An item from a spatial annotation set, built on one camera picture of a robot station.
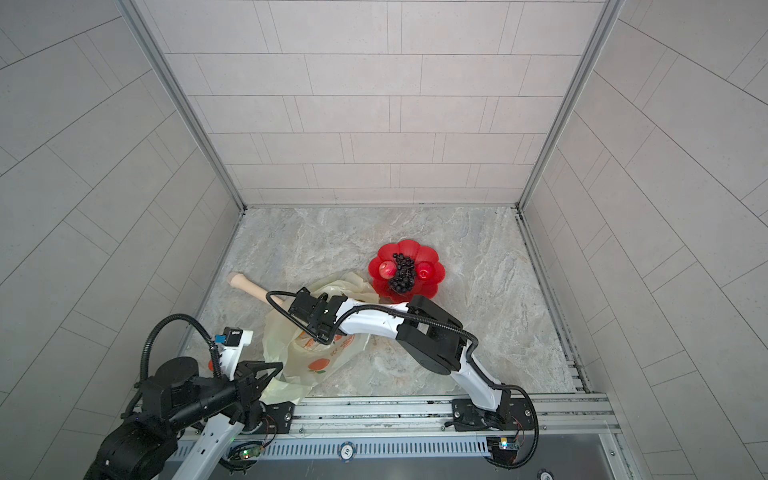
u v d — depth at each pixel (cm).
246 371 55
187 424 49
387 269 93
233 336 54
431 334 52
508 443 69
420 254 100
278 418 71
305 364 76
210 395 51
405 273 93
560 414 73
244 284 92
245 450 64
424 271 93
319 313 65
